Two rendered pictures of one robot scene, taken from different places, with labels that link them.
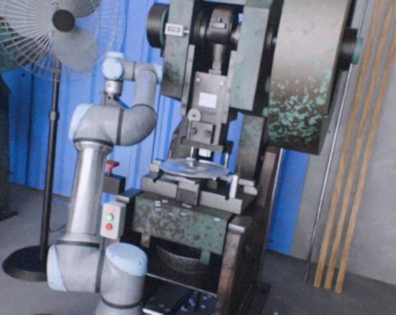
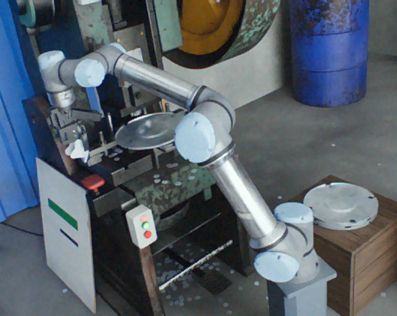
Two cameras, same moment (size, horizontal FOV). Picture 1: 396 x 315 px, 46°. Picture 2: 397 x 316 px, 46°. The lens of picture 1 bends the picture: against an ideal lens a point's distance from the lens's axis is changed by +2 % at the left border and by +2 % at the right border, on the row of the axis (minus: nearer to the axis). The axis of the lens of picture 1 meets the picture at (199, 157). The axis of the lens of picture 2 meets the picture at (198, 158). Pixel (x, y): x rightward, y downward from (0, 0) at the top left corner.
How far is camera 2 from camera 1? 1.44 m
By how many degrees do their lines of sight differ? 51
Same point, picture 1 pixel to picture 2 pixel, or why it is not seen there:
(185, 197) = (165, 160)
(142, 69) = (115, 56)
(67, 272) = (298, 256)
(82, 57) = not seen: outside the picture
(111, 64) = (95, 68)
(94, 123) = (221, 129)
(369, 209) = not seen: hidden behind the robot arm
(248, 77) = (171, 15)
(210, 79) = (128, 34)
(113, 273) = (307, 229)
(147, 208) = (149, 194)
